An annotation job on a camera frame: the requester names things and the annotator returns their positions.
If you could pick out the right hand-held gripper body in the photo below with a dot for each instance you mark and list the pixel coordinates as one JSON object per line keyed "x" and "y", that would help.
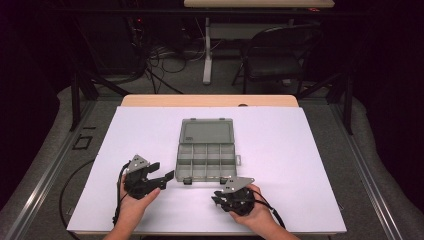
{"x": 238, "y": 201}

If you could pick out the white board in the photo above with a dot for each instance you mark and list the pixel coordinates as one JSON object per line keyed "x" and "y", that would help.
{"x": 283, "y": 140}

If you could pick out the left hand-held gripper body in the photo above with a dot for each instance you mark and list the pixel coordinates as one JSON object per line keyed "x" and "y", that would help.
{"x": 136, "y": 181}

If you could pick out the grey plastic compartment box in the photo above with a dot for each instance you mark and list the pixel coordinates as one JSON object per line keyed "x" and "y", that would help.
{"x": 205, "y": 160}

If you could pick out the person's right hand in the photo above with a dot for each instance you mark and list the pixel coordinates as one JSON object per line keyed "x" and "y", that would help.
{"x": 260, "y": 215}

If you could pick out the wooden table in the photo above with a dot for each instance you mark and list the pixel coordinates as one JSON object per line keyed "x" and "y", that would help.
{"x": 200, "y": 100}

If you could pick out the white desk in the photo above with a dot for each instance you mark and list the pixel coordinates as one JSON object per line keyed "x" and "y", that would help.
{"x": 207, "y": 50}

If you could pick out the person's left hand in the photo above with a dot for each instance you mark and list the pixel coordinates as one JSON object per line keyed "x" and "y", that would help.
{"x": 133, "y": 208}

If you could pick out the black metal stand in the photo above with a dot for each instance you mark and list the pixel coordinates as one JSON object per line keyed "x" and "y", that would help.
{"x": 348, "y": 106}
{"x": 75, "y": 100}

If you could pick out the black metal crossbar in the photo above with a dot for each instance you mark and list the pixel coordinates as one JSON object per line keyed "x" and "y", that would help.
{"x": 100, "y": 11}

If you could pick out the black equipment cabinet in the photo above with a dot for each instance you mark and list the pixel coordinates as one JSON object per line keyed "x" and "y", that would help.
{"x": 110, "y": 46}

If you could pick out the aluminium floor rail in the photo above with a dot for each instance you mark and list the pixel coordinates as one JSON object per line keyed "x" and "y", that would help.
{"x": 43, "y": 176}
{"x": 366, "y": 180}

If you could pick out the black folding chair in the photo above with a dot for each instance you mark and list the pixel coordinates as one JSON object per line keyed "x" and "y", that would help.
{"x": 273, "y": 66}

